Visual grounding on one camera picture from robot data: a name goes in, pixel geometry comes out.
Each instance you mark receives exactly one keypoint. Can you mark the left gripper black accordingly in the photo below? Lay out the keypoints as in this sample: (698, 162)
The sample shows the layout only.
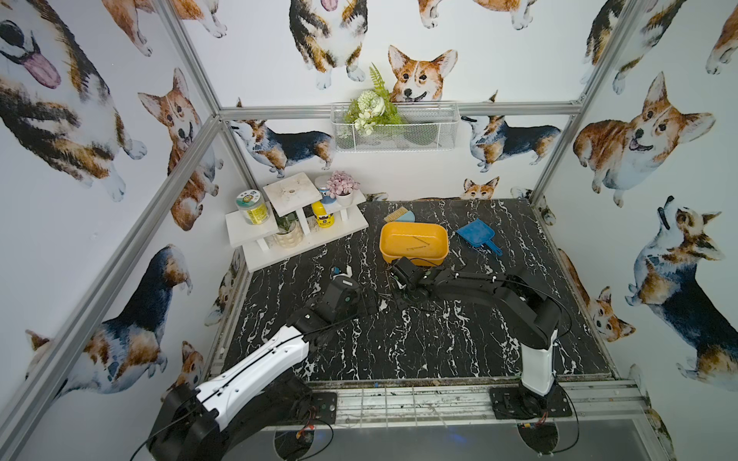
(348, 282)

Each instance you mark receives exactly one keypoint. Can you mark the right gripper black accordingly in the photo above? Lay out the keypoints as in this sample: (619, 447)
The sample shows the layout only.
(407, 274)

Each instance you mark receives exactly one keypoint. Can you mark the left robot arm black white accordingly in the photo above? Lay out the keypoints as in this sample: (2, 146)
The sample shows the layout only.
(207, 421)

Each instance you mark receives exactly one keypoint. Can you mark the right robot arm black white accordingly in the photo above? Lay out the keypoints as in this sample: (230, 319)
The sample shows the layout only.
(533, 317)

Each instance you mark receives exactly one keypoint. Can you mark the yellow plastic storage box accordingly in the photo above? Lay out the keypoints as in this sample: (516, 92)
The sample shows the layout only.
(391, 243)

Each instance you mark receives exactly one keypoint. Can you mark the blue plastic dustpan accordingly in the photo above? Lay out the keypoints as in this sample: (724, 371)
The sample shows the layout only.
(478, 234)

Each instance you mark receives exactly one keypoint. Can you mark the yellow bottle with blue cap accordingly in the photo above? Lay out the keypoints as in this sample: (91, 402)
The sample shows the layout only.
(324, 219)

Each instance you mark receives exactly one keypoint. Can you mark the small green plant woven pot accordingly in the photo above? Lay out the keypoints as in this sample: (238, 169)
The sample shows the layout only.
(290, 233)

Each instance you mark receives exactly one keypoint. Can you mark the white tiered display shelf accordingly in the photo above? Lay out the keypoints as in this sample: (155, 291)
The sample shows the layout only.
(295, 193)

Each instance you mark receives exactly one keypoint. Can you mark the pink flowers in white pot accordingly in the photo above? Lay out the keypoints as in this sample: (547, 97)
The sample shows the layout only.
(341, 187)

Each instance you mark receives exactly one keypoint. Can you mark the artificial green white flower bouquet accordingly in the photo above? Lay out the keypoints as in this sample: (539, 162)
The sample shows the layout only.
(373, 110)

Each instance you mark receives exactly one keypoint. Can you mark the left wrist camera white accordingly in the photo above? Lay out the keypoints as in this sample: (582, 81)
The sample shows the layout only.
(342, 271)

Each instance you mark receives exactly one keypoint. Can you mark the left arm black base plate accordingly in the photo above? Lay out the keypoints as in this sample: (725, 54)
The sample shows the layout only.
(317, 406)

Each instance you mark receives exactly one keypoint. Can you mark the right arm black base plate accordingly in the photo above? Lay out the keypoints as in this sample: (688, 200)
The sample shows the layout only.
(519, 403)

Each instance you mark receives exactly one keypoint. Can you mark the white wire wall basket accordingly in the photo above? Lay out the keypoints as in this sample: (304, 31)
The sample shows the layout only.
(424, 127)

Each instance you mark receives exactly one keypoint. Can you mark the aluminium front rail frame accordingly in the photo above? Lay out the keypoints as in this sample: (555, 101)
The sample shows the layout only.
(380, 406)

